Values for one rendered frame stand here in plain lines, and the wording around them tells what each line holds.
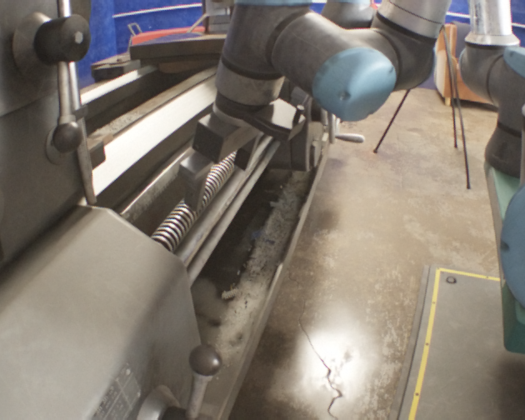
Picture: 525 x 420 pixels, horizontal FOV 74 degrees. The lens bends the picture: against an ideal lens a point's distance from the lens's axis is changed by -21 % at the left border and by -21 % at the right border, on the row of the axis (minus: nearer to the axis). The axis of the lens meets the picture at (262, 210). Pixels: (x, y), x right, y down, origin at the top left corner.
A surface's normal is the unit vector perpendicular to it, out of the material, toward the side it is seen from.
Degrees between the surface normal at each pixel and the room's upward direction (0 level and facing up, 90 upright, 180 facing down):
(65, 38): 90
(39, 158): 90
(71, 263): 32
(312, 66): 79
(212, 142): 97
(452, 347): 0
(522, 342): 90
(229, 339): 0
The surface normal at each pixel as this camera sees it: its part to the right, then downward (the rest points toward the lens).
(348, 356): -0.03, -0.87
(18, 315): 0.49, -0.68
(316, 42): -0.34, -0.21
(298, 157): -0.26, 0.48
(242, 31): -0.73, 0.38
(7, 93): 0.97, 0.10
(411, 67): 0.66, 0.33
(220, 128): 0.26, -0.65
